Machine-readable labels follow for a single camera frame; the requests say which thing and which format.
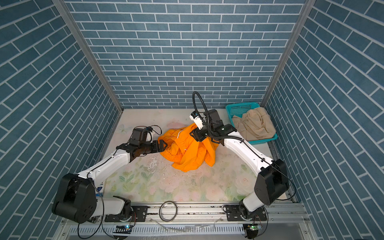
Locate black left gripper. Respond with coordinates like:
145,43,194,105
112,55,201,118
139,138,169,155

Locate orange shorts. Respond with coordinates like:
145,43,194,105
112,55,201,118
158,124,219,172

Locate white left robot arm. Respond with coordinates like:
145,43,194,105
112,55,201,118
52,140,168,224

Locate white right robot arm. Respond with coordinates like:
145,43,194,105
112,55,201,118
190,117,290,213

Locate beige shorts in basket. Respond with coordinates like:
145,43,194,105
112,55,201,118
232,107,276,142

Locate teal plastic basket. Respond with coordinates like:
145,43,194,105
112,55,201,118
226,103,278,145

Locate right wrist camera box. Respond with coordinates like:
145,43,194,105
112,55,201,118
190,109,223,130

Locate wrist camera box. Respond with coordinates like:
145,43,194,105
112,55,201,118
128,128,152,146
190,109,223,130

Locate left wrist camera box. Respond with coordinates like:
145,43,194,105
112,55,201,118
128,128,152,146

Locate black right arm cable loop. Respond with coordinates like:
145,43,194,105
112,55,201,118
192,91,211,127

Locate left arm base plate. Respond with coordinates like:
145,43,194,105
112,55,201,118
104,205,149,223

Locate coiled black cable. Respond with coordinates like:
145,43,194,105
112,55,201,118
158,200,178,223

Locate aluminium front rail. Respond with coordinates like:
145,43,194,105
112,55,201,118
53,202,317,240

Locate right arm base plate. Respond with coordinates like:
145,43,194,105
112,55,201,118
222,205,268,222

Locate right aluminium corner post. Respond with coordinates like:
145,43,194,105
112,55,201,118
260,0,316,108

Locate aluminium corner post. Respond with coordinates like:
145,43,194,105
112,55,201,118
52,0,124,114
260,0,316,108

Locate left aluminium corner post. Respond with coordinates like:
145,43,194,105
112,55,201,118
52,0,124,114

